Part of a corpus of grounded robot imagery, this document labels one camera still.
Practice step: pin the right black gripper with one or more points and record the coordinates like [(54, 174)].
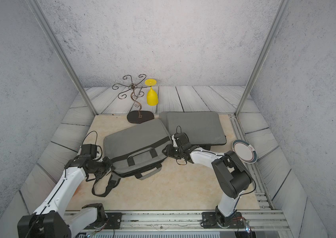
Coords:
[(169, 148)]

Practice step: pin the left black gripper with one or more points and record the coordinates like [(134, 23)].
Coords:
[(110, 167)]

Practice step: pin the grey zippered laptop bag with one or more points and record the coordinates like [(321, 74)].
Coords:
[(135, 152)]

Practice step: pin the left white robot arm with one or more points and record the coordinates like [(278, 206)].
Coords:
[(47, 220)]

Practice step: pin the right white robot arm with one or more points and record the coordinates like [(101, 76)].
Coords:
[(231, 173)]

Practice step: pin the yellow plastic wine glass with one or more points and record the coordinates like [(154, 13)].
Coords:
[(152, 96)]

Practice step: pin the white plate green rim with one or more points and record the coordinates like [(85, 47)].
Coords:
[(245, 151)]

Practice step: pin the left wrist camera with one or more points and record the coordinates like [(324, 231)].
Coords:
[(89, 151)]

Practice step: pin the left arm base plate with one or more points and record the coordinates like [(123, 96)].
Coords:
[(111, 220)]

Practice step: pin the aluminium front rail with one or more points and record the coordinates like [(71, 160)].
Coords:
[(258, 224)]

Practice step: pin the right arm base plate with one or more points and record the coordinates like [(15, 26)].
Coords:
[(214, 220)]

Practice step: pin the copper wire stand dark base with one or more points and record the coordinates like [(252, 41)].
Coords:
[(137, 116)]

